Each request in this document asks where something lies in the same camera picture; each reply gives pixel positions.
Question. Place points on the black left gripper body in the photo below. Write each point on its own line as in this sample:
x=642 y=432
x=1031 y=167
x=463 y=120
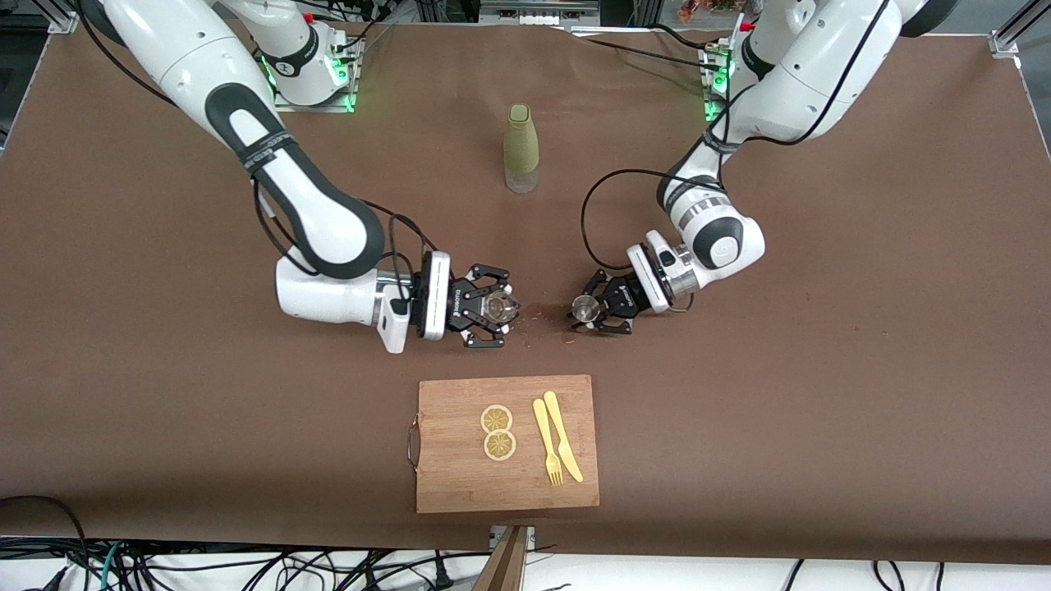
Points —
x=621 y=300

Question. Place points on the small metal bracket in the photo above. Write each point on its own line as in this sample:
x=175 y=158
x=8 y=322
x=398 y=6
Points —
x=496 y=533

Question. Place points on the steel jigger shaker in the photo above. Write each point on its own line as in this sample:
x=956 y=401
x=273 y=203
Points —
x=585 y=308

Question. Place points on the green sleeved glass bottle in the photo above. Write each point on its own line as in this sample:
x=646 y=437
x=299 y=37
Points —
x=520 y=139

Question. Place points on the aluminium frame profile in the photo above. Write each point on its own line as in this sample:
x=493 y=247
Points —
x=61 y=20
x=1006 y=41

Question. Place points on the wooden cutting board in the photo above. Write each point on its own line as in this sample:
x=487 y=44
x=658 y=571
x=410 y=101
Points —
x=460 y=476

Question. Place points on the grey power strip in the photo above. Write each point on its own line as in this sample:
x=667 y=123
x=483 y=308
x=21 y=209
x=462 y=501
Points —
x=538 y=10

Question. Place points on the orange plastic items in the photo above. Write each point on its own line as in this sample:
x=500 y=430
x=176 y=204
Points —
x=710 y=6

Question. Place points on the clear glass measuring cup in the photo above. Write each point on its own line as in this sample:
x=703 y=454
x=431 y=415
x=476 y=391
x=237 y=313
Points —
x=499 y=309

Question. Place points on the yellow plastic fork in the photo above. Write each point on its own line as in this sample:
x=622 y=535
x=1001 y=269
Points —
x=546 y=447

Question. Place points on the yellow plastic knife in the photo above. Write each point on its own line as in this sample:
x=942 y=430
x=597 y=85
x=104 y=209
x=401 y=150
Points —
x=562 y=435

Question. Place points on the lemon slice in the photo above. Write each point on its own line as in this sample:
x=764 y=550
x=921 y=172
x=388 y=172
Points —
x=499 y=446
x=496 y=419

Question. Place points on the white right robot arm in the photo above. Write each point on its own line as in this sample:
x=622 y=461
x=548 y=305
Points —
x=205 y=57

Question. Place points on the brown paper table cover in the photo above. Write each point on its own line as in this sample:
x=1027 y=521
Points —
x=205 y=427

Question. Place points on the wooden post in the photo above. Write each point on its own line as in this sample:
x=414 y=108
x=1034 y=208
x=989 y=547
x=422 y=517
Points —
x=505 y=566

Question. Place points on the black power plug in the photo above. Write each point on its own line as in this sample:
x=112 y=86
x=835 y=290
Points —
x=443 y=574

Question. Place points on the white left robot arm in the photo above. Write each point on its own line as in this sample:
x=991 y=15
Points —
x=813 y=74

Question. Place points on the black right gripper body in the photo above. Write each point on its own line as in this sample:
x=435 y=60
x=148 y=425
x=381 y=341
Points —
x=460 y=303

